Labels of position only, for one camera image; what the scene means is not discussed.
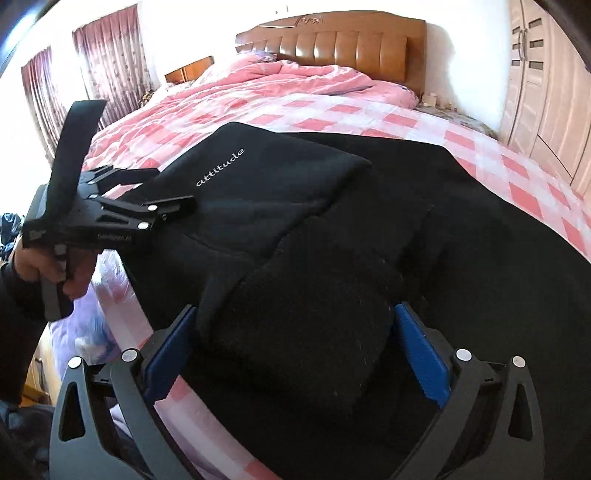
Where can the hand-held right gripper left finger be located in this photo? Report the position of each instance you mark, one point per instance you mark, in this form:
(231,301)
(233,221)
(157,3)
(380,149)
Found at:
(161,360)

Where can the light wooden wardrobe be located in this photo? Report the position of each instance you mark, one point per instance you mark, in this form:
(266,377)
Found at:
(545,83)

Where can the pink quilt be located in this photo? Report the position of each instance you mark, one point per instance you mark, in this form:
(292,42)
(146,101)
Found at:
(286,78)

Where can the wooden nightstand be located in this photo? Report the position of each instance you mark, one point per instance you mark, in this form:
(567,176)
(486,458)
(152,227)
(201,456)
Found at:
(189,70)

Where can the person's left forearm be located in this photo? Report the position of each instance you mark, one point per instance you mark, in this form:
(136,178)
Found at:
(18,332)

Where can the purple plastic bag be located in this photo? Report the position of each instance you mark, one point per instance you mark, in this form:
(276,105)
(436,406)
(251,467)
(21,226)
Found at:
(99,300)

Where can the pink checkered bed sheet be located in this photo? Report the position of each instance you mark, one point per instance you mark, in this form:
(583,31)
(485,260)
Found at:
(508,152)

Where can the dark cloth pile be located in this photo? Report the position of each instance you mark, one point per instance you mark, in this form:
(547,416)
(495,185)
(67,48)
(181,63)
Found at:
(10,235)

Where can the person's left hand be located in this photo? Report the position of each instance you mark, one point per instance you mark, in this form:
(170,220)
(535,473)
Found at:
(32,265)

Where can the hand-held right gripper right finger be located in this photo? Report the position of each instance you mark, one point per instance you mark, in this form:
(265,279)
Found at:
(422,355)

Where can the black hooded sweatshirt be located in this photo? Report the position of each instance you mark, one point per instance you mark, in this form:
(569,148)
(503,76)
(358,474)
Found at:
(369,240)

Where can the small items on bedside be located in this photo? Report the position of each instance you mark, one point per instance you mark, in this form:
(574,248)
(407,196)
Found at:
(436,101)

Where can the brown padded wooden headboard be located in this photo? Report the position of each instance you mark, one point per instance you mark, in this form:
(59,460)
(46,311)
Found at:
(332,46)

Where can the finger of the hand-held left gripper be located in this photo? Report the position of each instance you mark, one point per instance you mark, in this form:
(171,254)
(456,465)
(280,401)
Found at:
(120,174)
(152,207)

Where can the maroon patterned curtain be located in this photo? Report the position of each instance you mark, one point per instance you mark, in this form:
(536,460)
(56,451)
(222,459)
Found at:
(44,97)
(113,60)

